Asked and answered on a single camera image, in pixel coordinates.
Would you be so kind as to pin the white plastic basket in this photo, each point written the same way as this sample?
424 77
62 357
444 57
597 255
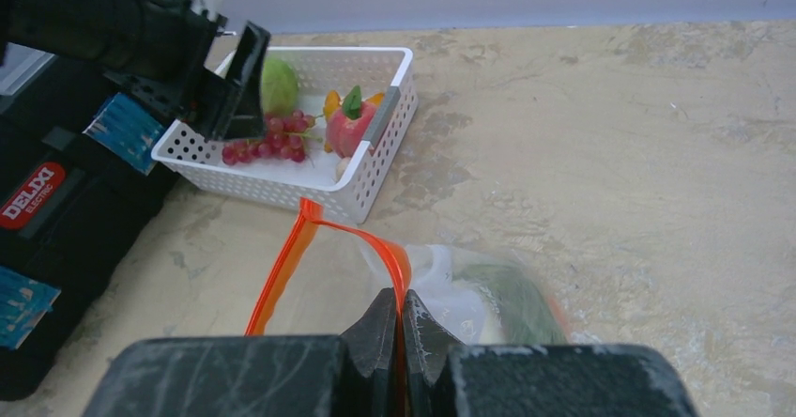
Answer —
346 196

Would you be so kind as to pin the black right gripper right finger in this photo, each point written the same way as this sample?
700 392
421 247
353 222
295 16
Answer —
445 377

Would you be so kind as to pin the green cucumber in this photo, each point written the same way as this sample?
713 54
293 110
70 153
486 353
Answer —
518 312

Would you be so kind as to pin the clear zip top bag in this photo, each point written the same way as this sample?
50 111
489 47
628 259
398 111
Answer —
426 269

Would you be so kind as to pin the pink peach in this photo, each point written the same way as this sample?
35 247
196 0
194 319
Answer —
348 128

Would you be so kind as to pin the black toolbox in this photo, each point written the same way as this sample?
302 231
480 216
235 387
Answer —
70 208

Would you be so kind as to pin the green cabbage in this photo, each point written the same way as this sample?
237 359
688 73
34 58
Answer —
279 87

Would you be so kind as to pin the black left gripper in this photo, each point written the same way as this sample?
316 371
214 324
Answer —
159 62

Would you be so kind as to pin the small red grape bunch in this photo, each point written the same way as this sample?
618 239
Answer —
288 138

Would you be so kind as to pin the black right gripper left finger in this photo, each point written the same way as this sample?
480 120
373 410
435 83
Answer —
351 374

